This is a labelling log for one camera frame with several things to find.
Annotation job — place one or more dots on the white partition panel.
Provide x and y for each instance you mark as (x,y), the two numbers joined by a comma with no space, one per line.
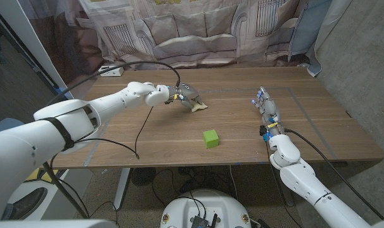
(32,41)

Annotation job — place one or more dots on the pale yellow sponge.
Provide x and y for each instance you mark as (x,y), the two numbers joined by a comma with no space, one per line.
(201,107)

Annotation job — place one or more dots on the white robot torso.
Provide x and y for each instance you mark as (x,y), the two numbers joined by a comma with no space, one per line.
(52,224)

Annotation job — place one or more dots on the long grey tape strip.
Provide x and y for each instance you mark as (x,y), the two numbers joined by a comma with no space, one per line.
(236,90)

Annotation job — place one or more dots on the round black fan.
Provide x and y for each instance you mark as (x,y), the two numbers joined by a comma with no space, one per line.
(143,176)

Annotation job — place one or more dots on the yellow round object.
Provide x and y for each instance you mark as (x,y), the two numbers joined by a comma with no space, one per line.
(36,175)

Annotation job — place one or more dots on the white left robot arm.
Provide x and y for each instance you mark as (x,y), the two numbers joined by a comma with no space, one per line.
(84,114)

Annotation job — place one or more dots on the blue chair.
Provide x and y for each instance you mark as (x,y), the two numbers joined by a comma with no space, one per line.
(3,125)

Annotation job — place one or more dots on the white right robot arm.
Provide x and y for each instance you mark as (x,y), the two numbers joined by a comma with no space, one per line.
(299,180)

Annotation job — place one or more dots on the green cube block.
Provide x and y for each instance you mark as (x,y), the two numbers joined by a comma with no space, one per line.
(211,139)

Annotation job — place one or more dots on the white table leg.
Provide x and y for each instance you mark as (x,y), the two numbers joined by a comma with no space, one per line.
(121,190)

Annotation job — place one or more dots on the printed sofa room backdrop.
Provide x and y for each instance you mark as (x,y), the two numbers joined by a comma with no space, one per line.
(195,31)

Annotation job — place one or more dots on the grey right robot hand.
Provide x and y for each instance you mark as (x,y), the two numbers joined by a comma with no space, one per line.
(269,111)

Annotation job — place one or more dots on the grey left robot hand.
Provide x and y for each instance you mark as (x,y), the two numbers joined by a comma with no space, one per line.
(185,93)

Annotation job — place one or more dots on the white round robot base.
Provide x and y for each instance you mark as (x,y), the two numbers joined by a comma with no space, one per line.
(208,202)

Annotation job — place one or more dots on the blue cloth curtain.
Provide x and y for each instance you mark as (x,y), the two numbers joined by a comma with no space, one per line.
(309,28)

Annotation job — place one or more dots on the white power strip box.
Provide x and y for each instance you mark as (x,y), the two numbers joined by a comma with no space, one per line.
(111,73)

